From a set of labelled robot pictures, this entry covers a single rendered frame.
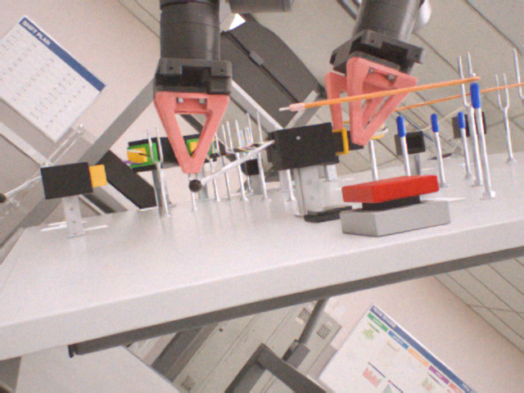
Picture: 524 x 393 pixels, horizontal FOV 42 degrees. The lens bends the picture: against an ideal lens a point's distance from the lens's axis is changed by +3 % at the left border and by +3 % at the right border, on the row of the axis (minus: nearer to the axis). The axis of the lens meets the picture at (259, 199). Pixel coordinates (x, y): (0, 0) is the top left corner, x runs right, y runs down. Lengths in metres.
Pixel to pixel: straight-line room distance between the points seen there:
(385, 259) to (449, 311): 8.88
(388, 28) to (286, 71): 1.14
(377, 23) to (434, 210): 0.27
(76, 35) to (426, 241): 8.31
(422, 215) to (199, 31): 0.29
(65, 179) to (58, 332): 0.58
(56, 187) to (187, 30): 0.38
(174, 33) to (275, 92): 1.16
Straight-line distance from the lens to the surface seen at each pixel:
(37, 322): 0.37
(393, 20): 0.69
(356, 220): 0.47
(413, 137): 1.00
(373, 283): 0.57
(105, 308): 0.37
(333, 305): 8.24
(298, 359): 1.50
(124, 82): 8.50
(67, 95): 8.45
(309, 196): 0.66
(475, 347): 9.49
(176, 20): 0.64
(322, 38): 2.10
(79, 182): 0.94
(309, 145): 0.65
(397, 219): 0.45
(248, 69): 1.77
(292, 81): 1.81
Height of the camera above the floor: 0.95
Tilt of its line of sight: 11 degrees up
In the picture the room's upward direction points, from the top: 39 degrees clockwise
